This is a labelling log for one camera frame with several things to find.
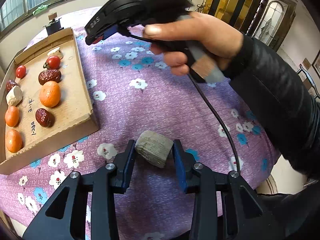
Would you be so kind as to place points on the glass panel door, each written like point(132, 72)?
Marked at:
point(272, 22)

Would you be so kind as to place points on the small orange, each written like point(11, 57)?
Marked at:
point(12, 116)
point(13, 141)

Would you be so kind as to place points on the green cloth on windowsill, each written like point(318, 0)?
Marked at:
point(40, 9)

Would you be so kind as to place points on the small red date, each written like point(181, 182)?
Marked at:
point(10, 84)

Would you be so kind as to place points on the small orange upper left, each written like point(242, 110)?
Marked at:
point(12, 116)

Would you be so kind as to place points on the red tomato with stem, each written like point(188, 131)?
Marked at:
point(53, 62)

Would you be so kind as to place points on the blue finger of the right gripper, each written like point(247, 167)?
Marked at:
point(106, 33)

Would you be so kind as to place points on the cardboard tray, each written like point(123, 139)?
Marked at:
point(53, 114)

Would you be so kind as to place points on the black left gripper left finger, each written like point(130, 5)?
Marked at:
point(63, 216)

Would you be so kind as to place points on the small orange lower left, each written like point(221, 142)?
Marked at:
point(13, 141)

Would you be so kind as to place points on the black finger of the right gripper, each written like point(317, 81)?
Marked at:
point(94, 38)

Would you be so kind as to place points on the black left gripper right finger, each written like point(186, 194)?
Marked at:
point(225, 206)

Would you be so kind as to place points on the red date in tray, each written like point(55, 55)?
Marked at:
point(44, 117)

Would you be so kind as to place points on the large red date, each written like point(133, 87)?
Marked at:
point(49, 75)

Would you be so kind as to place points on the large orange in tray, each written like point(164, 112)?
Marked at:
point(50, 94)

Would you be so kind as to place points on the purple floral tablecloth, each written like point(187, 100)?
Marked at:
point(132, 91)

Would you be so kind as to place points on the black cup with roll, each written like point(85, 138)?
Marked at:
point(54, 24)

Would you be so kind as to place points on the person's black sleeve forearm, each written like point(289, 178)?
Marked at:
point(281, 103)

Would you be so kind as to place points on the person's right hand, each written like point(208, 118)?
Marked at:
point(221, 39)

